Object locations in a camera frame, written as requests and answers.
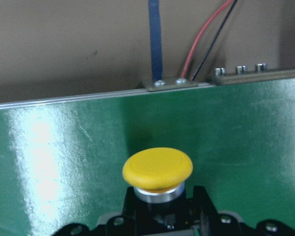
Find red black conveyor wires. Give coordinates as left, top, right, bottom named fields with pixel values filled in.
left=180, top=0, right=239, bottom=82

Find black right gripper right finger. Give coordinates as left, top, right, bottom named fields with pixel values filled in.
left=193, top=186, right=295, bottom=236

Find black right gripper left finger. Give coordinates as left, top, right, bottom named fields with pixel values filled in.
left=53, top=187, right=138, bottom=236

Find yellow mushroom push button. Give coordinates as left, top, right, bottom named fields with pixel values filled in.
left=122, top=147, right=194, bottom=232

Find green conveyor belt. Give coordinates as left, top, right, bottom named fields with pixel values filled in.
left=0, top=69, right=295, bottom=236

